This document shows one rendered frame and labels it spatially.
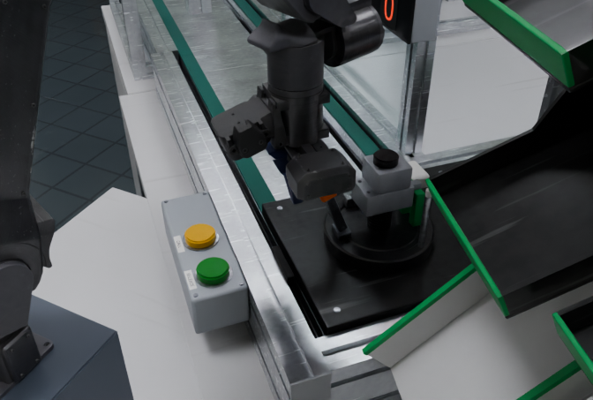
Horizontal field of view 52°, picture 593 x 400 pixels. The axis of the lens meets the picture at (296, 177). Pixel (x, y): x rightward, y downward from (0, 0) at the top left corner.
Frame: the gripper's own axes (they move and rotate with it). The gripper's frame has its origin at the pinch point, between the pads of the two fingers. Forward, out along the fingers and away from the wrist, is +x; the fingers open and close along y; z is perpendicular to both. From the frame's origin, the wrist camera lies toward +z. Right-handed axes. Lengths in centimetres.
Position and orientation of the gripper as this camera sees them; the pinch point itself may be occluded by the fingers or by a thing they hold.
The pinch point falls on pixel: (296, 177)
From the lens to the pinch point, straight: 69.3
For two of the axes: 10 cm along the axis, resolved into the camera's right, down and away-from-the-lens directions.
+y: 3.4, 5.3, -7.8
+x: 0.1, 8.2, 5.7
